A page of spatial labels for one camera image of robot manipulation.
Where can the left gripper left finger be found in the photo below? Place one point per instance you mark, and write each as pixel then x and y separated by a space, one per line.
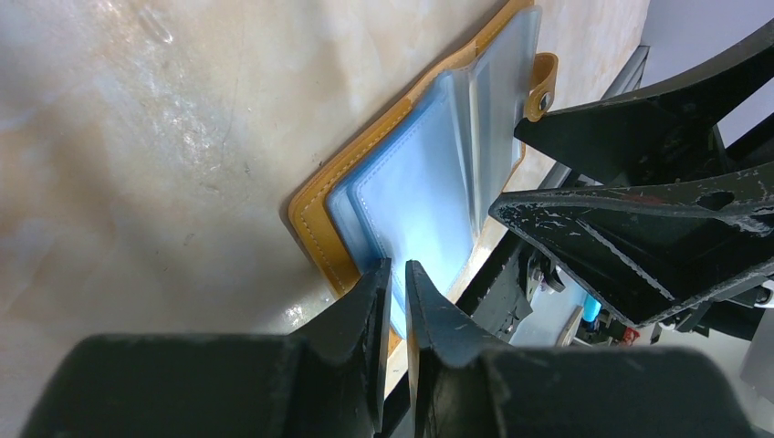
pixel 325 379

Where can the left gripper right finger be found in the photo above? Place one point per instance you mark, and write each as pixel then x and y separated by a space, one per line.
pixel 621 392

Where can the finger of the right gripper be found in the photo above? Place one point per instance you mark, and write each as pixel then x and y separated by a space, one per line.
pixel 649 252
pixel 660 133

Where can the tan leather card holder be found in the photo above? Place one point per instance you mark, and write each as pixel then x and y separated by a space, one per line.
pixel 418 183

